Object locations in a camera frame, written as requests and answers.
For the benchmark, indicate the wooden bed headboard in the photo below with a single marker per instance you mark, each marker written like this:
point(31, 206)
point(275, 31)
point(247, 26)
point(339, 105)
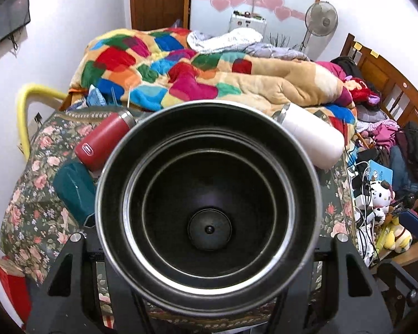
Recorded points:
point(399, 98)

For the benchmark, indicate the colourful patchwork blanket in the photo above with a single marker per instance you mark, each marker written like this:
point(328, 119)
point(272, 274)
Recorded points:
point(157, 69)

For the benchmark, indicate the yellow foam padded rail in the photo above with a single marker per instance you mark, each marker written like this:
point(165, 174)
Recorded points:
point(28, 94)

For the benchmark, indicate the white grey bedsheet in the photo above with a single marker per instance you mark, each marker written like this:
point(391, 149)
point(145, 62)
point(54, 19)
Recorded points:
point(245, 40)

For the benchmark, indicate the dark green faceted cup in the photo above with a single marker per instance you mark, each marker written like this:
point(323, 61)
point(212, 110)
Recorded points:
point(76, 189)

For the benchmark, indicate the standing electric fan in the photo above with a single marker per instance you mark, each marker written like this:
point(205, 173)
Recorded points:
point(321, 20)

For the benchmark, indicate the yellow plush toy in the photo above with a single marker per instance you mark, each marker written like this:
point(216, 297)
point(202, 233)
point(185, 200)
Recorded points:
point(398, 239)

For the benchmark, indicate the white cylindrical bottle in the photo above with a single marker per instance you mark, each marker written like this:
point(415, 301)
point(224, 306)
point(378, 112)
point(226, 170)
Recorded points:
point(323, 143)

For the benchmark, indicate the small wall monitor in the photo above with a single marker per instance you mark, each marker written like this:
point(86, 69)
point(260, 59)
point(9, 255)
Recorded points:
point(14, 16)

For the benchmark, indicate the light blue book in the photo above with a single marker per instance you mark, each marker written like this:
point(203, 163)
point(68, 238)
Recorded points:
point(378, 172)

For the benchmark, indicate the white plush toy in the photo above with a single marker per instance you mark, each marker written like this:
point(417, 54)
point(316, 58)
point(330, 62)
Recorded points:
point(381, 195)

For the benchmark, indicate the frosted wardrobe sliding door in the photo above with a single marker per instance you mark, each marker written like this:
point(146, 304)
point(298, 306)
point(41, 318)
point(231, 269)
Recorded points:
point(281, 22)

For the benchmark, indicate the floral green table cloth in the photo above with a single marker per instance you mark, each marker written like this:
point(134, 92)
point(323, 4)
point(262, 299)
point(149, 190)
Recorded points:
point(37, 224)

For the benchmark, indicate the red thermos bottle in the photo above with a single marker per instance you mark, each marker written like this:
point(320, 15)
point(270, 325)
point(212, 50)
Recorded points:
point(94, 150)

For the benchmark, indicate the white appliance box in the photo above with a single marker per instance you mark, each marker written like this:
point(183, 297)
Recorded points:
point(247, 20)

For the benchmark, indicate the black thermos tumbler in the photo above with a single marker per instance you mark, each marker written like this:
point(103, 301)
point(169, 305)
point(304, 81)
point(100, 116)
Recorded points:
point(208, 209)

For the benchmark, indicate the red gift box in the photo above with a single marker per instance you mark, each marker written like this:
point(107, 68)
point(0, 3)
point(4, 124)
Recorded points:
point(14, 294)

